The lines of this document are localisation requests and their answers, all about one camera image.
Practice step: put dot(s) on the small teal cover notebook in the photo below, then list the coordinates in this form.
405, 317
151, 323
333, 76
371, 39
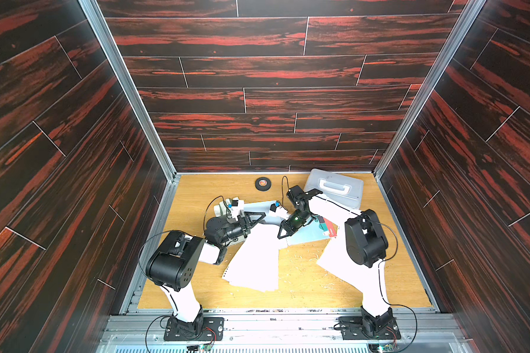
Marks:
317, 230

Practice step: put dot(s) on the black tape roll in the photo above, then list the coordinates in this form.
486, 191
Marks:
263, 184

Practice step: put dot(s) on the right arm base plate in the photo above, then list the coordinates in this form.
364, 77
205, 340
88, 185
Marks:
368, 328

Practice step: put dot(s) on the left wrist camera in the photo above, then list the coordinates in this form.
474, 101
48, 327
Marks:
232, 208

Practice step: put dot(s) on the white plastic storage box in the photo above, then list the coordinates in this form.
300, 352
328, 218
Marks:
342, 189

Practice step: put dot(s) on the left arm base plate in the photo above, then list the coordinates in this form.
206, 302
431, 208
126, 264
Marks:
201, 329

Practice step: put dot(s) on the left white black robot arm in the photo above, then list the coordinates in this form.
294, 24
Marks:
172, 265

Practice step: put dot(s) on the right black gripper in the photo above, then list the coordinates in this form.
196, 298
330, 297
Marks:
290, 223

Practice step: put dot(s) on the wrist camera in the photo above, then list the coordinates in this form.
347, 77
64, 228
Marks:
273, 207
232, 208

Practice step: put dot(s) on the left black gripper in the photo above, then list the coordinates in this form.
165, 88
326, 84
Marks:
241, 228

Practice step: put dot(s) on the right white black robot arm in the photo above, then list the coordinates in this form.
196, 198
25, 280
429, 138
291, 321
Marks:
356, 255

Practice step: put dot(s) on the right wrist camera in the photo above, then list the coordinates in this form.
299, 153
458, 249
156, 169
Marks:
273, 207

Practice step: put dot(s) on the large white spiral notebook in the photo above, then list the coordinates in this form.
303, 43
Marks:
255, 265

